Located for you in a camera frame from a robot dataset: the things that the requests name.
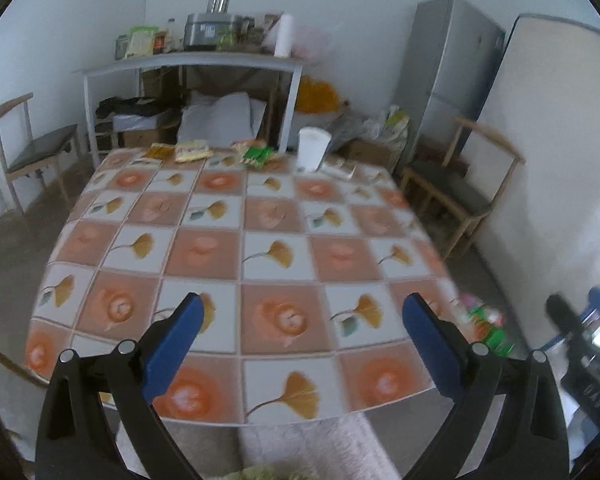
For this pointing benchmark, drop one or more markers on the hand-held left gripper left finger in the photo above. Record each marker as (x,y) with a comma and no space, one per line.
(172,350)

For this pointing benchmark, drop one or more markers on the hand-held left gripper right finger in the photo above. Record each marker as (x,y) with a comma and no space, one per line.
(430,350)

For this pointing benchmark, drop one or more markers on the pink packet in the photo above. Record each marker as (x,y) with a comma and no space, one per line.
(472,302)

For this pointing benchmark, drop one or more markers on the green snack wrapper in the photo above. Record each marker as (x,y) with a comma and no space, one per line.
(495,340)

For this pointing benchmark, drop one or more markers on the white mattress blue edge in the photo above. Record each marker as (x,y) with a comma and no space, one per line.
(555,160)

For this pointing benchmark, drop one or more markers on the orange leaf printed tablecloth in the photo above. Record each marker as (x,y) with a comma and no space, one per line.
(280,240)

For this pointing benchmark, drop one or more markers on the wooden chair grey seat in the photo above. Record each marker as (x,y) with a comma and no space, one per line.
(455,190)
(40,147)

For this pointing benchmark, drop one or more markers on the curved wooden chair back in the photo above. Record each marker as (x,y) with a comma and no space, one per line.
(10,365)

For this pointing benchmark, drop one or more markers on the orange snack packet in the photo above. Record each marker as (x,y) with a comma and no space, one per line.
(160,151)

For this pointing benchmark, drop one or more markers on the beige sachet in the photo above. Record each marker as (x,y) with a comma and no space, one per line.
(339,168)

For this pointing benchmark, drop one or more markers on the brown cardboard box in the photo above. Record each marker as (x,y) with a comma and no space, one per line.
(370,155)
(145,139)

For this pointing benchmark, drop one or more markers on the small green snack packet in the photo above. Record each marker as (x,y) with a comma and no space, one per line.
(259,156)

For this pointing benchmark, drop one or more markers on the red yellow snack packet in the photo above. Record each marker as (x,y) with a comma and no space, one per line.
(240,146)

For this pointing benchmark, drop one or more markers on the white plastic bag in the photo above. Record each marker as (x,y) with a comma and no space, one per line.
(392,125)

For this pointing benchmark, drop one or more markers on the white foam box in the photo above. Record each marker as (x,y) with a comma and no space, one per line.
(145,122)

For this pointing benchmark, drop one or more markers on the grey plastic bag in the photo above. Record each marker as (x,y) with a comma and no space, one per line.
(352,132)

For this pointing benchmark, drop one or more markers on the white paper cup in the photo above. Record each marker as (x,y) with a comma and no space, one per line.
(312,150)

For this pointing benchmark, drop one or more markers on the white woven sack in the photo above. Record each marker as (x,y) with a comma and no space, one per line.
(220,120)

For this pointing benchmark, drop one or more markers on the black cloth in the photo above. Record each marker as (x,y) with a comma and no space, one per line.
(135,107)

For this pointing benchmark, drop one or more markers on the grey refrigerator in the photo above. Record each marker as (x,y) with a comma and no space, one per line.
(450,60)

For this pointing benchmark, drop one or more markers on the yellow plastic bag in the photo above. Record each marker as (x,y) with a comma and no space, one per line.
(319,95)

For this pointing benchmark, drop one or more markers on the white metal side table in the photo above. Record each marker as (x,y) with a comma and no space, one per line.
(190,61)

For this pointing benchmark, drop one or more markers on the grey canister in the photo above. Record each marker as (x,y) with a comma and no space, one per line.
(121,47)

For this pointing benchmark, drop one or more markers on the green food packet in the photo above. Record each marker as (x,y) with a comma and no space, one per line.
(141,42)

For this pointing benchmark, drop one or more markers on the dark sauce bottle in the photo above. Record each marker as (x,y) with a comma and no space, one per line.
(164,37)

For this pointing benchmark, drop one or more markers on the pink plastic bag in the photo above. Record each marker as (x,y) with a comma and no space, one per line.
(310,42)

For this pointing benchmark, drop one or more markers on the white paper towel roll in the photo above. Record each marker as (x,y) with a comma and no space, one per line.
(284,35)

